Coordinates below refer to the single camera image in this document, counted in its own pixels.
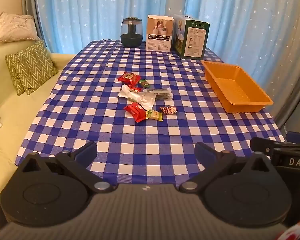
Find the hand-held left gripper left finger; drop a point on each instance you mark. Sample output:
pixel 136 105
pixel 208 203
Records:
pixel 88 152

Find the large red snack packet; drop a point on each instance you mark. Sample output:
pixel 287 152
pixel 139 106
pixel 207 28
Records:
pixel 128 78

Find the small red candy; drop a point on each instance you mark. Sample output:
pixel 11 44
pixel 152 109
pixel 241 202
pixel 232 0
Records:
pixel 135 89

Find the light green sofa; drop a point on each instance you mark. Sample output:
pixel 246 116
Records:
pixel 5 150

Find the green chevron pillow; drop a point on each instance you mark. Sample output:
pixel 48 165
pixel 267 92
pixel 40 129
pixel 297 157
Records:
pixel 33 66
pixel 15 81

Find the yellow-green snack packet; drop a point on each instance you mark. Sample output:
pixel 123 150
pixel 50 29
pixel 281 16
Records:
pixel 154 115

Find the small green candy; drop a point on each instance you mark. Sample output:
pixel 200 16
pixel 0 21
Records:
pixel 144 83

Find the white cardboard box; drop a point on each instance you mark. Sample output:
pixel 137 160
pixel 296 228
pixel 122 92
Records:
pixel 158 36

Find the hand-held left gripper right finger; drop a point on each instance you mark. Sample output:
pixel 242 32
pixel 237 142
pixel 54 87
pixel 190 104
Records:
pixel 203 152

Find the grey curtain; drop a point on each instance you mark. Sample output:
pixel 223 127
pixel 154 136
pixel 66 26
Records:
pixel 30 0
pixel 293 105

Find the dark glass humidifier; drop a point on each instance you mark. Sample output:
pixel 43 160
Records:
pixel 131 33

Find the orange plastic tray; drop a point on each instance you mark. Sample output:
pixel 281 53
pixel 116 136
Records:
pixel 236 87

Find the green cardboard box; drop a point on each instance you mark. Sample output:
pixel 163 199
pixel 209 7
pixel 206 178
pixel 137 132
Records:
pixel 193 38

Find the beige pillow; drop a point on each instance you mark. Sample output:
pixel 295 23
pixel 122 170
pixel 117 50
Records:
pixel 16 27

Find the blue checked tablecloth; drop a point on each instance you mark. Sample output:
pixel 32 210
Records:
pixel 115 135

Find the brown-red candy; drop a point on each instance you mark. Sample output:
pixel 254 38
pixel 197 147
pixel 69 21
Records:
pixel 168 110

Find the blue star curtain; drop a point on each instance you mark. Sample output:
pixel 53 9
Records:
pixel 90 10

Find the white snack packet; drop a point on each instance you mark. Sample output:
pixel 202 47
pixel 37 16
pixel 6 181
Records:
pixel 140 98

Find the clear dark seaweed packet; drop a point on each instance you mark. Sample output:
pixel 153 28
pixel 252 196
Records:
pixel 161 93

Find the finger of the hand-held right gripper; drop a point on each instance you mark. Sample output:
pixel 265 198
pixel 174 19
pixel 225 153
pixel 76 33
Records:
pixel 298 137
pixel 261 145

